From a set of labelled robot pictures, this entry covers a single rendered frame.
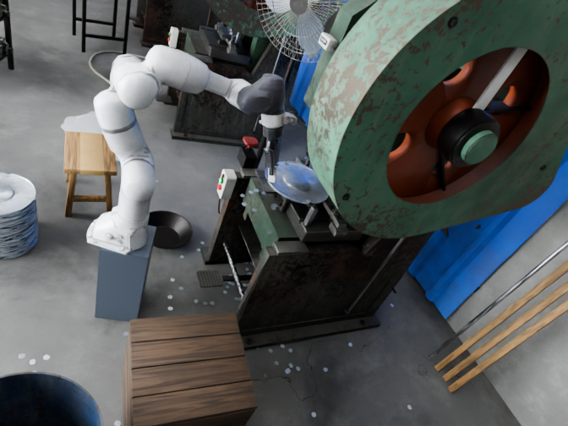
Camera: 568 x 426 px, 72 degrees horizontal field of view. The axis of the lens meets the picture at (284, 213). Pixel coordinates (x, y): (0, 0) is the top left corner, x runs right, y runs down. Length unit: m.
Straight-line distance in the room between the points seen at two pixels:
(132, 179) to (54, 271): 0.91
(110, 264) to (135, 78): 0.78
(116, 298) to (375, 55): 1.42
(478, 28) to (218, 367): 1.28
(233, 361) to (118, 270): 0.58
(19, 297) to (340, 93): 1.63
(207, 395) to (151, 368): 0.21
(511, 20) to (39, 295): 1.97
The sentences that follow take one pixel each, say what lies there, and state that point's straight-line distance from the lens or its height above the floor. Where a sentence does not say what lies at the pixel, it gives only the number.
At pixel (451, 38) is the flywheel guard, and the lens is 0.98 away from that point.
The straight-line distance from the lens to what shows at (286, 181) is 1.63.
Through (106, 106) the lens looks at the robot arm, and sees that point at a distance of 1.28.
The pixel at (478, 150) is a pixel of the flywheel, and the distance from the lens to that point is 1.18.
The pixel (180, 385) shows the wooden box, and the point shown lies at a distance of 1.46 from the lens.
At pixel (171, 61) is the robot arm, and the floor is 1.20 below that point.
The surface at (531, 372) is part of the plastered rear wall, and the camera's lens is 2.56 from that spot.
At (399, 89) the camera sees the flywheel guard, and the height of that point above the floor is 1.42.
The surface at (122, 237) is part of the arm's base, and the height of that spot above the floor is 0.51.
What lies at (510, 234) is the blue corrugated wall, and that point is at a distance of 2.45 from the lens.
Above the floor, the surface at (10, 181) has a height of 0.28.
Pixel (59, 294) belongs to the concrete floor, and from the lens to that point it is 2.07.
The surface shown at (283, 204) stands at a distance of 1.66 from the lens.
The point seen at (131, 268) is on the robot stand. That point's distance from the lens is 1.68.
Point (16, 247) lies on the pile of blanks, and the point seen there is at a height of 0.07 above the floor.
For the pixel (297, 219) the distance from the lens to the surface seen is 1.61.
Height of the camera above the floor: 1.66
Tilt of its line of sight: 37 degrees down
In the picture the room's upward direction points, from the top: 24 degrees clockwise
